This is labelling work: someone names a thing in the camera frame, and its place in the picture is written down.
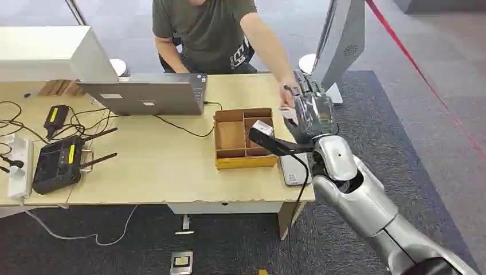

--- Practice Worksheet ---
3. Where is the grey card reader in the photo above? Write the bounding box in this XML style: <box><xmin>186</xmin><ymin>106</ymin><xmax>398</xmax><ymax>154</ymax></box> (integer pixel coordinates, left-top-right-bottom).
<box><xmin>279</xmin><ymin>152</ymin><xmax>313</xmax><ymax>187</ymax></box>

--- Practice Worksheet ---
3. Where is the white desk bracket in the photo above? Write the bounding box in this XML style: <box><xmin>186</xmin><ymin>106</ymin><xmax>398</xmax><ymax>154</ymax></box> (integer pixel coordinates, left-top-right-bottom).
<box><xmin>174</xmin><ymin>214</ymin><xmax>195</xmax><ymax>237</ymax></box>

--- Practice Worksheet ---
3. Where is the grey slanted pole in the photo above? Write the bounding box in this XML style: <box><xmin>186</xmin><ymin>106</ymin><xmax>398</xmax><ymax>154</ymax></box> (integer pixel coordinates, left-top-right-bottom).
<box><xmin>64</xmin><ymin>0</ymin><xmax>88</xmax><ymax>27</ymax></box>

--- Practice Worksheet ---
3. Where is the black office chair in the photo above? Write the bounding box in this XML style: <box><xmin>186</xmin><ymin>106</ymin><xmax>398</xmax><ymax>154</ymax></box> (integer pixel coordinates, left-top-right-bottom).
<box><xmin>158</xmin><ymin>33</ymin><xmax>256</xmax><ymax>75</ymax></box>

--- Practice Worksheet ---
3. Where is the white power strip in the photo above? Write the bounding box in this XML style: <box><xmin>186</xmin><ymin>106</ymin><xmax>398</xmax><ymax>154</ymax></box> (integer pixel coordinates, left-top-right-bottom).
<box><xmin>6</xmin><ymin>135</ymin><xmax>34</xmax><ymax>201</ymax></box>

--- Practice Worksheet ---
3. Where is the white desk underframe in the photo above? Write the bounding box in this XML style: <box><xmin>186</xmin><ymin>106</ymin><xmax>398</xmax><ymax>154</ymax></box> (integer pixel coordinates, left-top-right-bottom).
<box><xmin>166</xmin><ymin>201</ymin><xmax>284</xmax><ymax>215</ymax></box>

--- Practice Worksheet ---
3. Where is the red floor tape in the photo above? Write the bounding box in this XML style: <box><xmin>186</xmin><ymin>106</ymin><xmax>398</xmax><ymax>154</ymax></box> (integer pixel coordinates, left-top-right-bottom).
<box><xmin>364</xmin><ymin>0</ymin><xmax>486</xmax><ymax>161</ymax></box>

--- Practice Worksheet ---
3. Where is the dark grey plinth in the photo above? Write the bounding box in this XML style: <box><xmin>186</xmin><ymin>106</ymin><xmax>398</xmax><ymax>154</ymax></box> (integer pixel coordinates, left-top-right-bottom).
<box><xmin>392</xmin><ymin>0</ymin><xmax>486</xmax><ymax>15</ymax></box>

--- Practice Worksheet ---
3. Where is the wooden desk leg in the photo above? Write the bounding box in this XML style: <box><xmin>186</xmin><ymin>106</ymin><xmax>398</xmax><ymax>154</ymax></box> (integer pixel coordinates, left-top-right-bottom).
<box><xmin>276</xmin><ymin>201</ymin><xmax>307</xmax><ymax>241</ymax></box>

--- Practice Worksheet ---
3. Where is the person's left hand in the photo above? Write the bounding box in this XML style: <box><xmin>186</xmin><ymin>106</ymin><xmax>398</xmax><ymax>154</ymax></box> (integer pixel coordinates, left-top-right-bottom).
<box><xmin>279</xmin><ymin>81</ymin><xmax>303</xmax><ymax>109</ymax></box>

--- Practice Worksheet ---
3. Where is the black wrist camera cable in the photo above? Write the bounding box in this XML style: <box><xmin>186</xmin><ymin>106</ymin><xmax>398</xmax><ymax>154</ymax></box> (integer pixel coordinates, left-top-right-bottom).
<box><xmin>290</xmin><ymin>152</ymin><xmax>311</xmax><ymax>229</ymax></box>

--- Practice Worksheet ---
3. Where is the dark grey rug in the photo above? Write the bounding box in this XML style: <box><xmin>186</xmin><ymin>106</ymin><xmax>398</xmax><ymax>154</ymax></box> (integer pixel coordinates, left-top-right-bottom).
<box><xmin>0</xmin><ymin>70</ymin><xmax>481</xmax><ymax>275</ymax></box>

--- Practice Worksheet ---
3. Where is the wooden block stand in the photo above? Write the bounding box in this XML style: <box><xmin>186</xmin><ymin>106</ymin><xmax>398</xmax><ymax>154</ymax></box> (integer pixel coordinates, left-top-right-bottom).
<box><xmin>37</xmin><ymin>79</ymin><xmax>87</xmax><ymax>98</ymax></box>

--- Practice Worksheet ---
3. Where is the black cable loop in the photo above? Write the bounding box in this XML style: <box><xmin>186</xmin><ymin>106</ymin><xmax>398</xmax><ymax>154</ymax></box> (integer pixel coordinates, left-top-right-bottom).
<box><xmin>0</xmin><ymin>100</ymin><xmax>50</xmax><ymax>146</ymax></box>

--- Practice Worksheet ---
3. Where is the wooden card box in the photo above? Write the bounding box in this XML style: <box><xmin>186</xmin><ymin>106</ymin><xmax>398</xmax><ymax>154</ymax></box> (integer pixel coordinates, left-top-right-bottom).
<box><xmin>213</xmin><ymin>108</ymin><xmax>279</xmax><ymax>170</ymax></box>

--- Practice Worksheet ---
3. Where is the round white base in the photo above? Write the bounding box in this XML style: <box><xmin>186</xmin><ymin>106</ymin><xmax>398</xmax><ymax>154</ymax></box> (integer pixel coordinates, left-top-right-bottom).
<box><xmin>109</xmin><ymin>58</ymin><xmax>130</xmax><ymax>78</ymax></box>
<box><xmin>297</xmin><ymin>53</ymin><xmax>318</xmax><ymax>76</ymax></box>

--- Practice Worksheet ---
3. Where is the black battery with yellow label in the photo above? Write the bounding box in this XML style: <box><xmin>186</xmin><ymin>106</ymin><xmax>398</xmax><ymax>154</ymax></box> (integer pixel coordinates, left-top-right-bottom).
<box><xmin>43</xmin><ymin>104</ymin><xmax>70</xmax><ymax>140</ymax></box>

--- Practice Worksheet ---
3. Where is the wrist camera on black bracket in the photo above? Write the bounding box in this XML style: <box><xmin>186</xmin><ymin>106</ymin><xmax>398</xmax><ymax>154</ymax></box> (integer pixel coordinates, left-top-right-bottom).
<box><xmin>248</xmin><ymin>120</ymin><xmax>316</xmax><ymax>158</ymax></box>

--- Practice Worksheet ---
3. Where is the grey kiosk stand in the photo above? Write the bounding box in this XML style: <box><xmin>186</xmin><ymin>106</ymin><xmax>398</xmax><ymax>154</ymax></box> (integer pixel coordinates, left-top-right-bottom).
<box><xmin>310</xmin><ymin>0</ymin><xmax>366</xmax><ymax>105</ymax></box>

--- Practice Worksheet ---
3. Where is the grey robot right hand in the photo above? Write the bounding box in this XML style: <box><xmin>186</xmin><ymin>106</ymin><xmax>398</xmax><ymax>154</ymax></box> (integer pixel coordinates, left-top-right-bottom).
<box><xmin>283</xmin><ymin>69</ymin><xmax>339</xmax><ymax>146</ymax></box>

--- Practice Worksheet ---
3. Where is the large white box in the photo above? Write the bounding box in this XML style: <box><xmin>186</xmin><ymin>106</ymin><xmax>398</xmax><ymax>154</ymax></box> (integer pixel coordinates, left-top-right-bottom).
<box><xmin>0</xmin><ymin>25</ymin><xmax>120</xmax><ymax>84</ymax></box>

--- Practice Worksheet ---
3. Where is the white floor cable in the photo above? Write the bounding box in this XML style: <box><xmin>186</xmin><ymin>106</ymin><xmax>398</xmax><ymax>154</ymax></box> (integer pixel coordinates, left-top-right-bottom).
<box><xmin>22</xmin><ymin>204</ymin><xmax>139</xmax><ymax>247</ymax></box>

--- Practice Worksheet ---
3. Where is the metal floor outlet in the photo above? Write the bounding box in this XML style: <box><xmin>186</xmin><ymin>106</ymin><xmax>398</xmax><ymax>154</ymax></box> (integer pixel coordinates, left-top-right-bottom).
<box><xmin>169</xmin><ymin>250</ymin><xmax>194</xmax><ymax>275</ymax></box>

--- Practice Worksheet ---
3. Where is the black laptop cable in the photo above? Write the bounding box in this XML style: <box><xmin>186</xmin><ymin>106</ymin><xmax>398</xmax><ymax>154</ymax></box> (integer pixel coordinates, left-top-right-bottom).
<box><xmin>151</xmin><ymin>100</ymin><xmax>224</xmax><ymax>139</ymax></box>

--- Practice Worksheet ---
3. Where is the white card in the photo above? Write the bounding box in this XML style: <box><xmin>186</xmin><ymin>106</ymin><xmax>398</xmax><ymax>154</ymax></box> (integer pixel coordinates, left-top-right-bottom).
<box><xmin>279</xmin><ymin>107</ymin><xmax>299</xmax><ymax>123</ymax></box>

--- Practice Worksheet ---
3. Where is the black cable tangle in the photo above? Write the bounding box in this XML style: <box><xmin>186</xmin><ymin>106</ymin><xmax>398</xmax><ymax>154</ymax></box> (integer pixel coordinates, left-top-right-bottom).
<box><xmin>48</xmin><ymin>107</ymin><xmax>123</xmax><ymax>142</ymax></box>

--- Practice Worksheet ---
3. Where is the person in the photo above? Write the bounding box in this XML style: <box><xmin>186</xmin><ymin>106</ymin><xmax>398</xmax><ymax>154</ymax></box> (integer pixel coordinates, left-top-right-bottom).
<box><xmin>151</xmin><ymin>0</ymin><xmax>303</xmax><ymax>109</ymax></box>

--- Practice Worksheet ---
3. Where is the grey laptop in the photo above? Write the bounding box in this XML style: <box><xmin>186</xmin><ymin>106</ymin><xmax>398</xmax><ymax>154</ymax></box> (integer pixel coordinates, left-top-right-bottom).
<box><xmin>77</xmin><ymin>73</ymin><xmax>208</xmax><ymax>117</ymax></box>

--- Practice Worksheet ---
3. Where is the black remote controller with antennas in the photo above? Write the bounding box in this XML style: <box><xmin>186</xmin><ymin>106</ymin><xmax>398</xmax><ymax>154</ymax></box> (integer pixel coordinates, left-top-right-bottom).
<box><xmin>32</xmin><ymin>127</ymin><xmax>119</xmax><ymax>195</ymax></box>

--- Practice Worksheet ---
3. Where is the black plug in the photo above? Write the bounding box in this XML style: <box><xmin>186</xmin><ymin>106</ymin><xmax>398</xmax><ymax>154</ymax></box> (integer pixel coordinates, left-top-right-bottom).
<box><xmin>0</xmin><ymin>153</ymin><xmax>25</xmax><ymax>170</ymax></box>

